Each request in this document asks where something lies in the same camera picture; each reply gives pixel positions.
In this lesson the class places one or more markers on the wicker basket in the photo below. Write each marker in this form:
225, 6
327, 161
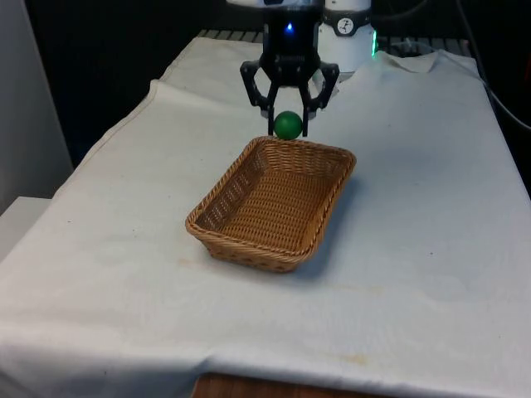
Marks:
274, 207

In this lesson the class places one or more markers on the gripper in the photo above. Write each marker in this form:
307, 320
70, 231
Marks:
290, 45

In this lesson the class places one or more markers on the green ball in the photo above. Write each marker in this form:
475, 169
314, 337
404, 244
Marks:
288, 125

